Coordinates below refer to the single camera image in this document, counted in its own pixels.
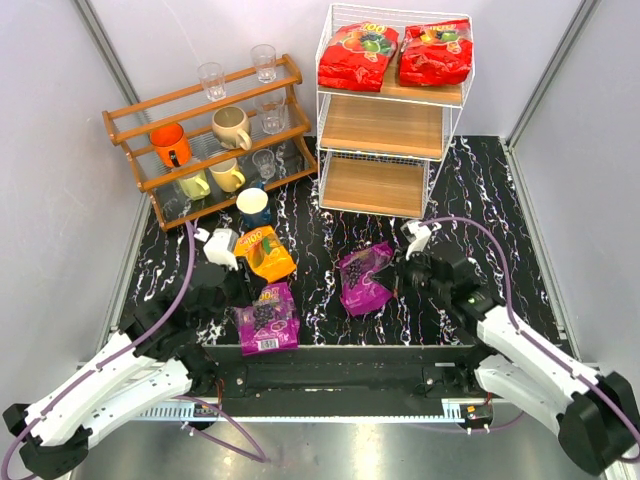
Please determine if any purple candy bag back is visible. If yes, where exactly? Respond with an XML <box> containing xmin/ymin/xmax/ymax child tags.
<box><xmin>338</xmin><ymin>242</ymin><xmax>393</xmax><ymax>316</ymax></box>

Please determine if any purple candy bag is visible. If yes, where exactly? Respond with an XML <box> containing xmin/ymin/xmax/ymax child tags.
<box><xmin>235</xmin><ymin>282</ymin><xmax>300</xmax><ymax>356</ymax></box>
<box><xmin>338</xmin><ymin>242</ymin><xmax>393</xmax><ymax>316</ymax></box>

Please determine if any orange candy bag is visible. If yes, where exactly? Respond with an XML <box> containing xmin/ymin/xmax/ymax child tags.
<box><xmin>234</xmin><ymin>226</ymin><xmax>297</xmax><ymax>283</ymax></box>

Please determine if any purple candy bag front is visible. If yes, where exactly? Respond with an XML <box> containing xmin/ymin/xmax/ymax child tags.
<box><xmin>235</xmin><ymin>282</ymin><xmax>300</xmax><ymax>356</ymax></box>

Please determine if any red candy bag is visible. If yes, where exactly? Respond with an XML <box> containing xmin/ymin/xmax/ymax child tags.
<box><xmin>397</xmin><ymin>19</ymin><xmax>473</xmax><ymax>87</ymax></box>
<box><xmin>318</xmin><ymin>21</ymin><xmax>399</xmax><ymax>93</ymax></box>

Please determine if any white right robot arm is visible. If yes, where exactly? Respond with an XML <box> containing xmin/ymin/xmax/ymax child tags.
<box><xmin>373</xmin><ymin>253</ymin><xmax>639</xmax><ymax>476</ymax></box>

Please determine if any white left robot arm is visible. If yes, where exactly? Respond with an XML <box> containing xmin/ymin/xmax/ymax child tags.
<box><xmin>1</xmin><ymin>264</ymin><xmax>267</xmax><ymax>479</ymax></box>

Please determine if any clear glass bottom shelf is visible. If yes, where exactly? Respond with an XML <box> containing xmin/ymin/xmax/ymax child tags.
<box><xmin>252</xmin><ymin>149</ymin><xmax>275</xmax><ymax>182</ymax></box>

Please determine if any clear glass shelf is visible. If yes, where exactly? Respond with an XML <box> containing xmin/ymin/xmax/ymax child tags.
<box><xmin>254</xmin><ymin>91</ymin><xmax>285</xmax><ymax>135</ymax></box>
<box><xmin>252</xmin><ymin>149</ymin><xmax>275</xmax><ymax>182</ymax></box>

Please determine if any clear glass middle shelf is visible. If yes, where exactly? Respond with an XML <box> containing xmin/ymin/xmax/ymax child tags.
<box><xmin>254</xmin><ymin>91</ymin><xmax>285</xmax><ymax>135</ymax></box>

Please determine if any blue mug white inside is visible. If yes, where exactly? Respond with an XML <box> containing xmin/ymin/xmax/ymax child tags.
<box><xmin>236</xmin><ymin>187</ymin><xmax>271</xmax><ymax>229</ymax></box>

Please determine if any pale green mug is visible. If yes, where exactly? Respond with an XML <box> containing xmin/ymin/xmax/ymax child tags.
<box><xmin>178</xmin><ymin>170</ymin><xmax>211</xmax><ymax>200</ymax></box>

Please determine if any yellow mug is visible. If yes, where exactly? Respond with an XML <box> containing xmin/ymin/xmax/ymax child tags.
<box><xmin>209</xmin><ymin>158</ymin><xmax>246</xmax><ymax>193</ymax></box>

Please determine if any wooden cup rack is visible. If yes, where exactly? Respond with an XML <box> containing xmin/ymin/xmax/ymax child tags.
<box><xmin>102</xmin><ymin>54</ymin><xmax>317</xmax><ymax>231</ymax></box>

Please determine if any orange mug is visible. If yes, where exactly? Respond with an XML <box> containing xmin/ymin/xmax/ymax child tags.
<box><xmin>150</xmin><ymin>123</ymin><xmax>192</xmax><ymax>169</ymax></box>

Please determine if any beige round mug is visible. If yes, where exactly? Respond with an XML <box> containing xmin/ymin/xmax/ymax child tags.
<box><xmin>212</xmin><ymin>106</ymin><xmax>253</xmax><ymax>151</ymax></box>

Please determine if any clear glass top left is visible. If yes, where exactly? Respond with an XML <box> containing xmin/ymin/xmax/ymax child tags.
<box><xmin>197</xmin><ymin>62</ymin><xmax>226</xmax><ymax>102</ymax></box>

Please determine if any clear glass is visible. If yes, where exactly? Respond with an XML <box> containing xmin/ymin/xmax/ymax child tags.
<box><xmin>250</xmin><ymin>44</ymin><xmax>277</xmax><ymax>83</ymax></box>
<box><xmin>197</xmin><ymin>62</ymin><xmax>226</xmax><ymax>102</ymax></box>

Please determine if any clear glass top right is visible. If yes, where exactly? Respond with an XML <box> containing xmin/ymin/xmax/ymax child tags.
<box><xmin>250</xmin><ymin>44</ymin><xmax>277</xmax><ymax>83</ymax></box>

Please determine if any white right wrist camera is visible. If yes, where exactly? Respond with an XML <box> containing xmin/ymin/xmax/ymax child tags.
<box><xmin>401</xmin><ymin>219</ymin><xmax>432</xmax><ymax>261</ymax></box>

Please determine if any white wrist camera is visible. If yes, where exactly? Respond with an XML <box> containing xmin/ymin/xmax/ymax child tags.
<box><xmin>401</xmin><ymin>219</ymin><xmax>432</xmax><ymax>261</ymax></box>
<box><xmin>195</xmin><ymin>228</ymin><xmax>239</xmax><ymax>271</ymax></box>

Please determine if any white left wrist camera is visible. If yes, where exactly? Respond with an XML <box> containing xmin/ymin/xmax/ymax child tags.
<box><xmin>195</xmin><ymin>228</ymin><xmax>239</xmax><ymax>271</ymax></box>

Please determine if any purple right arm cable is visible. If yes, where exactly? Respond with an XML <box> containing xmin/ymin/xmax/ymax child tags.
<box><xmin>414</xmin><ymin>215</ymin><xmax>640</xmax><ymax>461</ymax></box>

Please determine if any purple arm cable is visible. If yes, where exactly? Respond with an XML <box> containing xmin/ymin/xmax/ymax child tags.
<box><xmin>414</xmin><ymin>215</ymin><xmax>640</xmax><ymax>461</ymax></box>
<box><xmin>0</xmin><ymin>219</ymin><xmax>271</xmax><ymax>480</ymax></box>

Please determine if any white wire wooden shelf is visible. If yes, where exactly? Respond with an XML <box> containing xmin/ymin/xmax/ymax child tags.
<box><xmin>314</xmin><ymin>2</ymin><xmax>475</xmax><ymax>220</ymax></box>

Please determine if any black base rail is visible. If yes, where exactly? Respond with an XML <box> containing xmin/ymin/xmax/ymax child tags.
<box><xmin>206</xmin><ymin>345</ymin><xmax>487</xmax><ymax>398</ymax></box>

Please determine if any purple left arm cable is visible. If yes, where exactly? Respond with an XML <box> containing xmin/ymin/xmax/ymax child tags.
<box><xmin>0</xmin><ymin>219</ymin><xmax>271</xmax><ymax>480</ymax></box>

